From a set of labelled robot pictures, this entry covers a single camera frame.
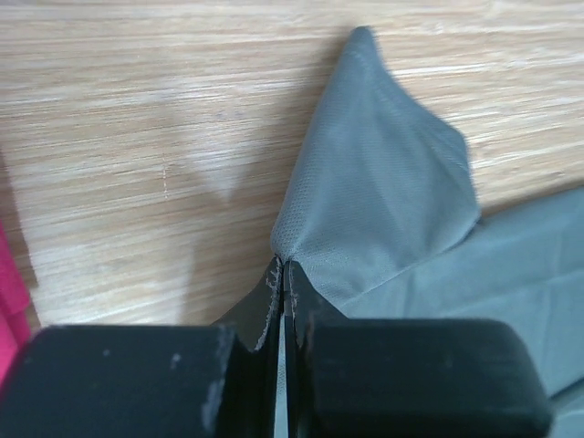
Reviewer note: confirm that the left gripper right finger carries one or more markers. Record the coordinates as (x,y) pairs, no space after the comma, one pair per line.
(429,377)

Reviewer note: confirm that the folded pink t shirt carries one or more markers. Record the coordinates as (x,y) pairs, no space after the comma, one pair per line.
(15,330)

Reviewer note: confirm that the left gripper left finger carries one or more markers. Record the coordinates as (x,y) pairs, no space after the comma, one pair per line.
(151,381)

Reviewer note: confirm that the grey t shirt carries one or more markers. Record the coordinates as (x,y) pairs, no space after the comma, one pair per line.
(380,219)

